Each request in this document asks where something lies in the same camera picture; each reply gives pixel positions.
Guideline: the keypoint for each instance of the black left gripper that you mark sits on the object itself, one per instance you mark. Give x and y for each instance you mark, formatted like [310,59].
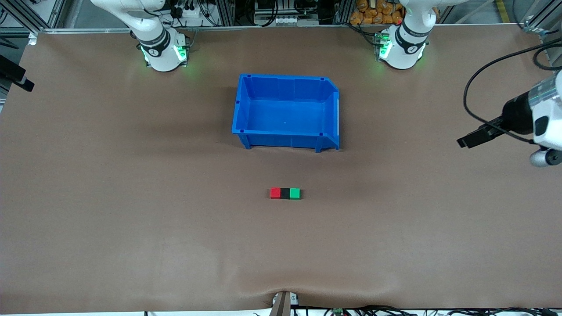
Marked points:
[517,116]

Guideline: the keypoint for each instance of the aluminium frame profile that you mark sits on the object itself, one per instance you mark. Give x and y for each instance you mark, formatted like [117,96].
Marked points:
[26,17]
[542,17]

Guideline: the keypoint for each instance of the black cube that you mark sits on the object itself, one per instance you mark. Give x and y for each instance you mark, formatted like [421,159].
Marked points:
[285,194]

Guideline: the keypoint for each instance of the blue plastic storage bin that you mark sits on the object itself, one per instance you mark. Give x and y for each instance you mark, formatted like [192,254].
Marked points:
[285,114]

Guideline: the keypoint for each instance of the brown camera mount bracket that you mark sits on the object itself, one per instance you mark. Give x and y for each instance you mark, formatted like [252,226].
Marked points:
[283,305]

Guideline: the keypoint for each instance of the red cube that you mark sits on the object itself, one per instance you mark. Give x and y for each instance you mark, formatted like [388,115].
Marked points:
[275,193]

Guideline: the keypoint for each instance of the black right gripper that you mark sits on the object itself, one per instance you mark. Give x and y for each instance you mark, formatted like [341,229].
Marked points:
[12,73]

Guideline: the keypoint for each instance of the silver table edge rail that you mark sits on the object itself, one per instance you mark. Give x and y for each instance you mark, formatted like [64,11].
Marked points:
[263,27]

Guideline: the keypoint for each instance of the orange snack packets pile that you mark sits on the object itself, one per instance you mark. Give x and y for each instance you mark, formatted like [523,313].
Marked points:
[364,13]

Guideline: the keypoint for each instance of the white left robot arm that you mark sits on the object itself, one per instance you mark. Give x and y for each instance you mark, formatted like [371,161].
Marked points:
[401,48]

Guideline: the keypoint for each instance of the silver black electronics box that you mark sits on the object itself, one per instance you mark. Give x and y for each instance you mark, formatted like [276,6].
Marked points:
[285,19]

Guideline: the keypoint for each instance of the green cube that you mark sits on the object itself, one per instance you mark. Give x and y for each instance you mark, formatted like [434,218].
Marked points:
[295,193]

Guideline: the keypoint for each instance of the white power strip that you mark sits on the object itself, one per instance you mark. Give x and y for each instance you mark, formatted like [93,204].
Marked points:
[193,13]

